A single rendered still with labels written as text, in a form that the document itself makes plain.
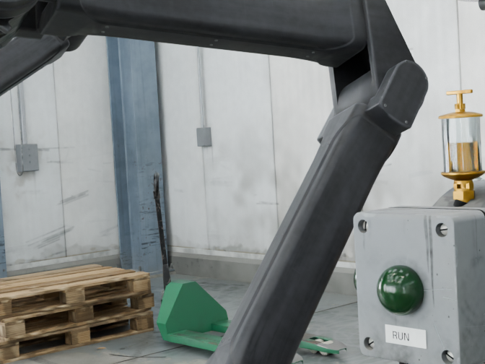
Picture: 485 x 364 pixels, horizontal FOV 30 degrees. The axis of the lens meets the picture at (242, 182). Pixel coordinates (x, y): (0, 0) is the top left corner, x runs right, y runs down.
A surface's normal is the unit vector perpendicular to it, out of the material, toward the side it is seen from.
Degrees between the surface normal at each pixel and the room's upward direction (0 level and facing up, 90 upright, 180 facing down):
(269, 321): 71
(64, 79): 90
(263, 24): 76
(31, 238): 92
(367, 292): 90
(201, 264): 90
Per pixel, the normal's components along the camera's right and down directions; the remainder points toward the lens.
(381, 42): 0.45, -0.26
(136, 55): 0.67, 0.00
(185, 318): 0.63, -0.25
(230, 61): -0.74, 0.08
